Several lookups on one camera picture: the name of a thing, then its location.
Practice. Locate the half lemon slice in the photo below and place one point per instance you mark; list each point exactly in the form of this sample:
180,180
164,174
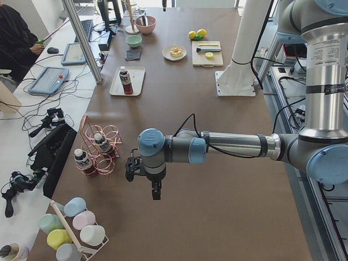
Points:
209,55

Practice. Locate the green lime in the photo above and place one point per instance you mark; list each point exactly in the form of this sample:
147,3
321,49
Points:
198,37

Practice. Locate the wooden mug tree stand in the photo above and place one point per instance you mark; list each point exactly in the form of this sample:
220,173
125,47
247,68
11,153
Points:
132,29

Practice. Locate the white plastic cup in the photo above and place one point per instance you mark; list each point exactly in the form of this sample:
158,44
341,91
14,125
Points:
92,234

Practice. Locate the white camera mast with base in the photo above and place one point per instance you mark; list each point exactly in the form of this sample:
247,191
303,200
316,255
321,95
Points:
237,78

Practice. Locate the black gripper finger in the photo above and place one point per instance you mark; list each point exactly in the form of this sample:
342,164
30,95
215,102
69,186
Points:
164,5
156,190

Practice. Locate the green ceramic bowl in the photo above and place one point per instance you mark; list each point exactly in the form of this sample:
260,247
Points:
134,41

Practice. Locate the beige rabbit tray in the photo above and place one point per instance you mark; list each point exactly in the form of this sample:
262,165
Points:
137,76

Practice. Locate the blue teach pendant far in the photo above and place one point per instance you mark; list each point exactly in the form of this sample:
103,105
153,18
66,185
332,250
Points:
73,55

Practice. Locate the blue plastic cup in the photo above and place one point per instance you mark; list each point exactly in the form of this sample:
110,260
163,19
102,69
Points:
74,207

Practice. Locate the tea bottle in rack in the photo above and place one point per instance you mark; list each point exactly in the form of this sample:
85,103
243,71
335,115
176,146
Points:
84,163
103,144

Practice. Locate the yellow plastic knife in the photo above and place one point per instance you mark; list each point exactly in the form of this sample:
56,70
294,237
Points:
208,44

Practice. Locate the grey folded cloth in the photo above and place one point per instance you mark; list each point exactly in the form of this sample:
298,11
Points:
133,54

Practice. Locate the seated person in black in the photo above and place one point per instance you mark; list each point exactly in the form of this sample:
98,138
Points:
19,46

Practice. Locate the tea bottle in rack rear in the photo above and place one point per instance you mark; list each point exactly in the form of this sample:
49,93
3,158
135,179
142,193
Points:
103,144

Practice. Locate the green plastic cup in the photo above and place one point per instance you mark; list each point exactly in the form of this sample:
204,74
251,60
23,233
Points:
50,222

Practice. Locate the white wire cup rack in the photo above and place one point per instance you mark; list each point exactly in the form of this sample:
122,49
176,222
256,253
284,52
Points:
88,252

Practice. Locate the red tea bottle on tray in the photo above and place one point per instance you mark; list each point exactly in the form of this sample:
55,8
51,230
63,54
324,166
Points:
125,81

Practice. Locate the blue teach pendant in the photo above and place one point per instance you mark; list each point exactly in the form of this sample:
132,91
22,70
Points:
73,55
49,80

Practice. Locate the yellow lemon far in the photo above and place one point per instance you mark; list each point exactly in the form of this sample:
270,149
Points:
192,34

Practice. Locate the pink plastic cup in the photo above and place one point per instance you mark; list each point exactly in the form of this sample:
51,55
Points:
83,219

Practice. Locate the grey plastic cup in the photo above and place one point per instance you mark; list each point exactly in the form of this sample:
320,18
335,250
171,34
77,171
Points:
68,252

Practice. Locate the black keyboard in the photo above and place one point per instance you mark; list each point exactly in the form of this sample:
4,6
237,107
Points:
87,27

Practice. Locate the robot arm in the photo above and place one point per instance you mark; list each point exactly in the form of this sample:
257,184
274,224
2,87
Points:
319,149

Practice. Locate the tea bottle in rack front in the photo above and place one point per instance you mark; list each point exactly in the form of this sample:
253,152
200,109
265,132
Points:
84,163

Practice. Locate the yellow lemon near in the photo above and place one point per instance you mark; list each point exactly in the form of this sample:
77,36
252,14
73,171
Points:
202,32

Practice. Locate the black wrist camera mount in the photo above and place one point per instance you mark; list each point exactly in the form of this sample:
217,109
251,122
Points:
134,166

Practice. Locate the yellow plastic cup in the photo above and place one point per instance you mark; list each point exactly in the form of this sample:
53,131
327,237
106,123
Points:
58,237

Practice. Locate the metal scoop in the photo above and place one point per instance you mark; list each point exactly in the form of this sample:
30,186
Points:
142,20

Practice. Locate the yellow lemon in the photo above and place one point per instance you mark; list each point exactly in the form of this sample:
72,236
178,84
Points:
202,32
192,34

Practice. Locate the white round plate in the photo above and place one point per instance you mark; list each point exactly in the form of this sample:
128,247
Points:
166,53

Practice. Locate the steel black-tipped rod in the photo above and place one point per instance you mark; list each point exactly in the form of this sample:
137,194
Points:
205,50

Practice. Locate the pink bowl with ice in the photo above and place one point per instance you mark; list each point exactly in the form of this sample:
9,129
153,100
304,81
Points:
150,27

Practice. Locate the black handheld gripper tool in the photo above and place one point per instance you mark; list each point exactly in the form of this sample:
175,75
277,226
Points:
19,183

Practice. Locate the glazed braided donut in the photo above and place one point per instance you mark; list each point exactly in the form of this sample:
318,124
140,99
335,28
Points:
176,52

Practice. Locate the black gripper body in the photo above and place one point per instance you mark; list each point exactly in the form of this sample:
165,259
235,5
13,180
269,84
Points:
154,179

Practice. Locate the wooden cutting board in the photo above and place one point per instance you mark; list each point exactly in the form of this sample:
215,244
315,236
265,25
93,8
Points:
199,59

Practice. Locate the copper wire bottle rack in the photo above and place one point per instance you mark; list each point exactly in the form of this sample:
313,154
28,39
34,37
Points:
103,163

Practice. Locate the blue teach pendant near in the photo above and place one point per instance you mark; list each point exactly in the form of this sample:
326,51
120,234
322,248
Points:
49,80

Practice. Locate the black computer mouse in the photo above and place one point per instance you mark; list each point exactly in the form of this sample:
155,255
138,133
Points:
52,50

